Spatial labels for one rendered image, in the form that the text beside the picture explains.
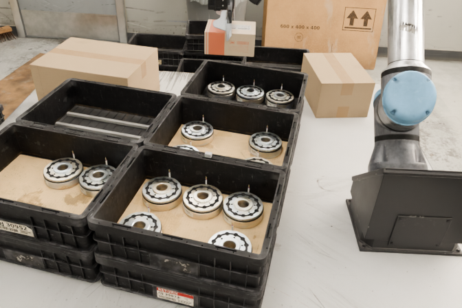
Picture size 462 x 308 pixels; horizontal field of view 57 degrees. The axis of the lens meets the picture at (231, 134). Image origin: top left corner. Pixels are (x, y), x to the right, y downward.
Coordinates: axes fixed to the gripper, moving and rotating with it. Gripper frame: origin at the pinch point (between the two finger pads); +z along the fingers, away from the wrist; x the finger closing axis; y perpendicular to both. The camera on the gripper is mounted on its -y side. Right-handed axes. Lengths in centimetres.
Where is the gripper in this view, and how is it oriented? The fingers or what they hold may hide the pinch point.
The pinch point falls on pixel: (230, 33)
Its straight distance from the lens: 143.6
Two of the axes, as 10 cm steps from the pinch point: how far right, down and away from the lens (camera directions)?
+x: -0.6, 5.5, -8.3
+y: -10.0, -0.6, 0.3
